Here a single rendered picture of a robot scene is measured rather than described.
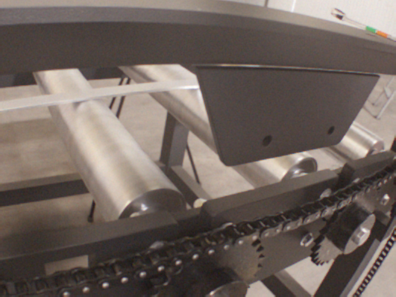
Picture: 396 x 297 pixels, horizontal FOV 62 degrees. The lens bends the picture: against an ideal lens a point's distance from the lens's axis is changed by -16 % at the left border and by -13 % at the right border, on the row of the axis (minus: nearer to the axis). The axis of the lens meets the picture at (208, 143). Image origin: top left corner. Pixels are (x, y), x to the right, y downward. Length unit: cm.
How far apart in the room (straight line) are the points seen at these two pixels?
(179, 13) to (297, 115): 27
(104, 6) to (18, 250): 24
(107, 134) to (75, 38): 33
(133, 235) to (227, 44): 21
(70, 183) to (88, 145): 90
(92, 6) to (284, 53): 26
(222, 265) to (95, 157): 27
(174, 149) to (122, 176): 110
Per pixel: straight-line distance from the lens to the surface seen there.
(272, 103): 42
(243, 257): 44
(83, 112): 69
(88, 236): 38
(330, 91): 50
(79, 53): 30
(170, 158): 163
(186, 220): 46
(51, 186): 149
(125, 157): 55
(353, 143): 91
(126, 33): 31
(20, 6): 20
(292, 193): 52
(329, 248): 64
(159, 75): 98
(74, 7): 21
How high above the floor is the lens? 120
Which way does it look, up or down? 27 degrees down
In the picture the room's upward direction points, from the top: 13 degrees clockwise
